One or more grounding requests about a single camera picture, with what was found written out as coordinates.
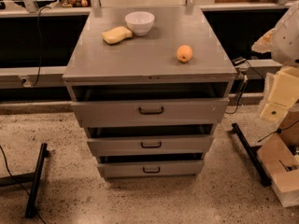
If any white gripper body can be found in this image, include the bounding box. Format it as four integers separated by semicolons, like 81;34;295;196
259;66;299;123

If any grey bottom drawer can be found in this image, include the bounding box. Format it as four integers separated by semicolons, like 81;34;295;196
97;160;205;178

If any grey drawer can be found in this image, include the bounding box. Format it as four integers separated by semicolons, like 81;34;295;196
71;95;228;128
87;134;214;157
97;160;205;178

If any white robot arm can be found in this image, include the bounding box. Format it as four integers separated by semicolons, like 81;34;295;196
251;1;299;122

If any grey drawer cabinet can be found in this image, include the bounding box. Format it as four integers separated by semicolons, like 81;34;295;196
63;7;236;164

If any grey middle drawer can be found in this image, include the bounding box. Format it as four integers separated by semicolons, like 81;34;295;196
87;134;214;157

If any grey top drawer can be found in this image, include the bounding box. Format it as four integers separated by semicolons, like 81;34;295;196
71;95;228;128

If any cardboard box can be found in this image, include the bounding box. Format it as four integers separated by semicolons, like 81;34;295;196
257;112;299;207

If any black stand leg right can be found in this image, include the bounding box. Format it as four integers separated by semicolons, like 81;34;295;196
232;123;272;187

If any black stand leg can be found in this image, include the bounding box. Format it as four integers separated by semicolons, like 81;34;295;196
232;123;272;187
0;143;50;218

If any orange fruit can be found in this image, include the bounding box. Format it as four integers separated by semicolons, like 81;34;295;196
177;45;192;63

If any white bowl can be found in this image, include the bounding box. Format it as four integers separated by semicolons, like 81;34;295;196
125;11;155;35

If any yellow sponge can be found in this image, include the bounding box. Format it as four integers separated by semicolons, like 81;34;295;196
101;26;133;45

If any black stand leg left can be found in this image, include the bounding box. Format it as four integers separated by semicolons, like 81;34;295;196
0;143;50;218

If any black cable over box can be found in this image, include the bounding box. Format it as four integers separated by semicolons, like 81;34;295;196
257;119;299;143

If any black cable by cabinet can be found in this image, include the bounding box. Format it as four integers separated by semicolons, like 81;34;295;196
225;56;265;116

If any black cable left wall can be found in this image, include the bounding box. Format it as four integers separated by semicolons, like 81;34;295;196
21;5;52;88

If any black floor cable left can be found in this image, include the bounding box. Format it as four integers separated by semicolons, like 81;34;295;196
0;145;48;224

